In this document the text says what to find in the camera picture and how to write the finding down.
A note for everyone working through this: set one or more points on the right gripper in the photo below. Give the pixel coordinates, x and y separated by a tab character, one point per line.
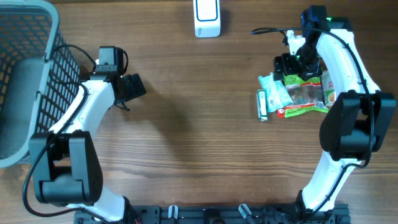
286	60

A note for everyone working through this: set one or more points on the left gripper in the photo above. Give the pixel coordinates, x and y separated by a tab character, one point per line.
136	88

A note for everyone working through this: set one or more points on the green haribo candy bag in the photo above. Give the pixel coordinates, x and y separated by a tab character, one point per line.
306	95

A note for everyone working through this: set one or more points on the cup noodles container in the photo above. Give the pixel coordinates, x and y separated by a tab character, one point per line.
329	94

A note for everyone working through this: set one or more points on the teal snack packet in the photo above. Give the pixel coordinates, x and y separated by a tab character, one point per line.
277	96

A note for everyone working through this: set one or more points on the red snack bar wrapper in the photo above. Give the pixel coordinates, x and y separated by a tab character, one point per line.
281	113

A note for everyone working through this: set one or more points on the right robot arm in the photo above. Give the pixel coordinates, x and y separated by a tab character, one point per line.
353	129

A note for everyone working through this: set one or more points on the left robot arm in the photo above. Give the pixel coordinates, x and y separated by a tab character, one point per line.
65	174

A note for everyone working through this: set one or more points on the white barcode scanner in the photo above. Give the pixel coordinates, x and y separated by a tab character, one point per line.
207	18

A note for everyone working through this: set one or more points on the grey plastic shopping basket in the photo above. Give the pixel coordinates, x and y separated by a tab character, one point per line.
37	75

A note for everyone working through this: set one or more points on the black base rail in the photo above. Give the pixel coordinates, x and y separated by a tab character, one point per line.
202	214

